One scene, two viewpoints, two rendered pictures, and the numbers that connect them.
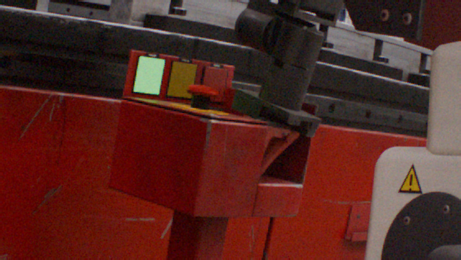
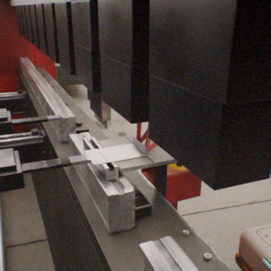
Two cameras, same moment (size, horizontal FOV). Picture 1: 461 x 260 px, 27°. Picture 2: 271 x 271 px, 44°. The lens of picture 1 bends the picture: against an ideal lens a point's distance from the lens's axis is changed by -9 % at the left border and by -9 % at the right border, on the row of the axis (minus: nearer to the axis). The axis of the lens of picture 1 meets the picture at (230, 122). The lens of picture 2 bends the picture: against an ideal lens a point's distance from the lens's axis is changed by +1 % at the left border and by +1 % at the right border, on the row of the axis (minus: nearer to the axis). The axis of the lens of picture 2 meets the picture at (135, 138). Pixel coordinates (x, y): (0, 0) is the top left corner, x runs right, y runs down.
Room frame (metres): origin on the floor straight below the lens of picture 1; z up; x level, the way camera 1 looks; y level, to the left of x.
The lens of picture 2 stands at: (0.95, 1.13, 1.33)
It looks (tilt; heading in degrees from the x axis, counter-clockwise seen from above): 21 degrees down; 295
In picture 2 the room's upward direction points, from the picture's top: straight up
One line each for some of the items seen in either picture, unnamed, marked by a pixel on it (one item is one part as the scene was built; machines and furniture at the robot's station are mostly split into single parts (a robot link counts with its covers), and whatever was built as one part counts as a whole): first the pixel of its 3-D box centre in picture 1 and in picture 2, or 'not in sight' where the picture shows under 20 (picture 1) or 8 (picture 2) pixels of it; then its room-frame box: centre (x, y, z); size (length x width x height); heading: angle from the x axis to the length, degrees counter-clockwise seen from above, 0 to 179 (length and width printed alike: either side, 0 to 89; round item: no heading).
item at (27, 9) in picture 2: not in sight; (38, 24); (2.04, -0.17, 1.26); 0.15 x 0.09 x 0.17; 137
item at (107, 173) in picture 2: not in sight; (99, 156); (1.35, 0.48, 0.99); 0.20 x 0.03 x 0.03; 137
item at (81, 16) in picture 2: not in sight; (101, 44); (1.31, 0.52, 1.26); 0.15 x 0.09 x 0.17; 137
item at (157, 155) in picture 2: not in sight; (157, 147); (1.23, 0.39, 1.00); 0.26 x 0.18 x 0.01; 47
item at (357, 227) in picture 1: (371, 222); not in sight; (1.97, -0.32, 0.59); 0.15 x 0.02 x 0.07; 137
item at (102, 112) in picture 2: not in sight; (99, 102); (1.33, 0.50, 1.13); 0.10 x 0.02 x 0.10; 137
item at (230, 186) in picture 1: (214, 135); (170, 168); (1.31, 0.02, 0.75); 0.20 x 0.16 x 0.18; 139
